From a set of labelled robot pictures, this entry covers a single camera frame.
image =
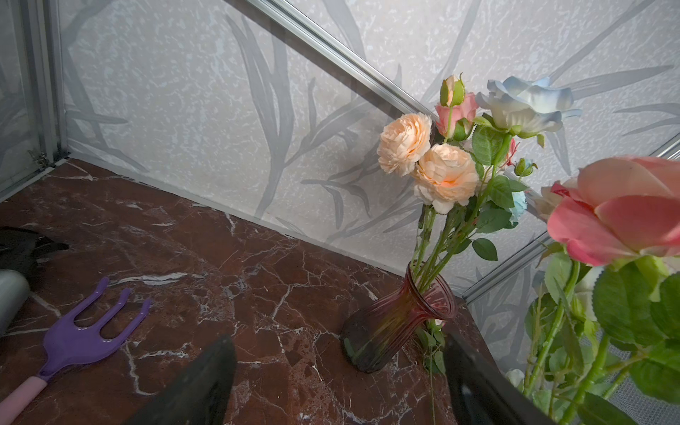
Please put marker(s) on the red glass vase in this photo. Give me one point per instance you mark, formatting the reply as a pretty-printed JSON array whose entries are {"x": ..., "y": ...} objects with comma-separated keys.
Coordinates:
[{"x": 375, "y": 333}]

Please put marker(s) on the small pink rose stem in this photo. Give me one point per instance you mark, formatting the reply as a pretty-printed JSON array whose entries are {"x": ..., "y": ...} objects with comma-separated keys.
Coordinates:
[{"x": 456, "y": 122}]

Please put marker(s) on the white blue rose stem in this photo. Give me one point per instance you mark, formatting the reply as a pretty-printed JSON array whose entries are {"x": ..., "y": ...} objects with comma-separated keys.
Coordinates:
[{"x": 513, "y": 108}]

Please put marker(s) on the peach rose stem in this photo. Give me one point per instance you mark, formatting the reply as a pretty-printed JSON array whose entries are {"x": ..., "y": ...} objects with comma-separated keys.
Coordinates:
[{"x": 444, "y": 173}]

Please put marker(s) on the pink purple garden fork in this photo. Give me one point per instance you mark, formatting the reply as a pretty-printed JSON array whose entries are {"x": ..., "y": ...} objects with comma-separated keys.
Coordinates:
[{"x": 67, "y": 344}]

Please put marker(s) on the spray bottle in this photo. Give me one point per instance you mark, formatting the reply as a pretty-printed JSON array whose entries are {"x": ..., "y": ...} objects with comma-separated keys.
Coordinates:
[{"x": 20, "y": 251}]

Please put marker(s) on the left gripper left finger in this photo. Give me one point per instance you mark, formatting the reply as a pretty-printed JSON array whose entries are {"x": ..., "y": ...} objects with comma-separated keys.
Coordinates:
[{"x": 200, "y": 394}]

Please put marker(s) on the light blue flower stem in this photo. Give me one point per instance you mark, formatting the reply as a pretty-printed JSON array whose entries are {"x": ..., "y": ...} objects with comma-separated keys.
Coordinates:
[{"x": 519, "y": 207}]

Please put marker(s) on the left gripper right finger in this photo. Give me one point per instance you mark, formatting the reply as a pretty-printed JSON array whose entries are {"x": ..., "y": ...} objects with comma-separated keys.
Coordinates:
[{"x": 480, "y": 394}]

